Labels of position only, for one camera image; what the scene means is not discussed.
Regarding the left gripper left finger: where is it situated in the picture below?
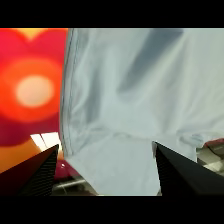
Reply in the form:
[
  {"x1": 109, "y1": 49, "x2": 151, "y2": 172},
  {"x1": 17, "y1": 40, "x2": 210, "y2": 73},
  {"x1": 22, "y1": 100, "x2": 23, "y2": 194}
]
[{"x1": 0, "y1": 144, "x2": 60, "y2": 197}]

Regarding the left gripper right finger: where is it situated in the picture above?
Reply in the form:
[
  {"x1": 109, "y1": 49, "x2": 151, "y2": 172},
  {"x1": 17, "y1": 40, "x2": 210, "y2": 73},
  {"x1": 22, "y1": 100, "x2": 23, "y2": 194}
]
[{"x1": 152, "y1": 141, "x2": 224, "y2": 197}]

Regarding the light blue shirt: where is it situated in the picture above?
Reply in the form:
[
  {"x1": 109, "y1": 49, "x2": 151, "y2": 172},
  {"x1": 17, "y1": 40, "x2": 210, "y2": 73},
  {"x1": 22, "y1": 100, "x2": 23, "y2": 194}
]
[{"x1": 59, "y1": 27, "x2": 224, "y2": 197}]

